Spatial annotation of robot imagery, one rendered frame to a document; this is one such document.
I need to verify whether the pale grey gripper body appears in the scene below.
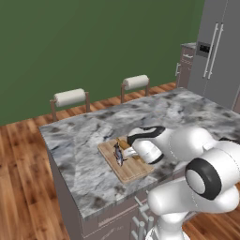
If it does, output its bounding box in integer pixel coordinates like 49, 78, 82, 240
122, 146, 140, 159

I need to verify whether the silver cabinet door handle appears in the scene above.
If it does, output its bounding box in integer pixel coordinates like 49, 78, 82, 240
131, 216, 146, 240
146, 215, 155, 234

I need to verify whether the grey steel fridge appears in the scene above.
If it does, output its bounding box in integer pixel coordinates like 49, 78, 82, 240
187, 0, 240, 111

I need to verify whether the brown island drawer front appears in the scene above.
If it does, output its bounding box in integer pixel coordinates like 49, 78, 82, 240
82, 194, 150, 230

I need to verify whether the brown island cabinet door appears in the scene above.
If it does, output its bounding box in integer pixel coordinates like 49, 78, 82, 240
82, 213, 148, 240

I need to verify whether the silver drawer handle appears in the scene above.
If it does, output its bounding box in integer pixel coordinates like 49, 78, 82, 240
138, 204, 152, 217
134, 195, 150, 208

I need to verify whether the wooden cutting board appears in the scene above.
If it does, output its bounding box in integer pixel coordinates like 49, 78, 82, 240
97, 136, 156, 185

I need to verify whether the brown cupboard run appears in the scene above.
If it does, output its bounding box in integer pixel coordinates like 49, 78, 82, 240
174, 42, 198, 89

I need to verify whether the dark raw meat piece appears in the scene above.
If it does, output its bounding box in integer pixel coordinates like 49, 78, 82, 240
112, 142, 128, 168

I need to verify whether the wooden stool with white cushion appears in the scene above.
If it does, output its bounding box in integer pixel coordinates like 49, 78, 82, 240
49, 87, 92, 123
120, 74, 151, 104

